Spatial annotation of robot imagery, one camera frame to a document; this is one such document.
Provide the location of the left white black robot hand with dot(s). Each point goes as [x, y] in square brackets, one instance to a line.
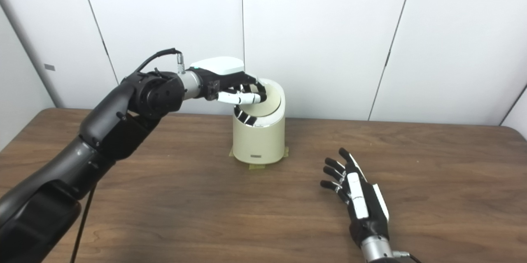
[222, 77]

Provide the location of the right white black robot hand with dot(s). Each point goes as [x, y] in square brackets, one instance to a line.
[366, 209]

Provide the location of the cream round bin lid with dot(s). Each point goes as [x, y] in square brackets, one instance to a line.
[269, 100]

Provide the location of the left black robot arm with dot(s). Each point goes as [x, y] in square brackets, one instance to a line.
[103, 131]

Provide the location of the cream-colored bin body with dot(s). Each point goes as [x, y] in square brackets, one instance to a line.
[259, 139]

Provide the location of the small gray wall tag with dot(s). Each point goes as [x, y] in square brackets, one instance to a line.
[49, 67]

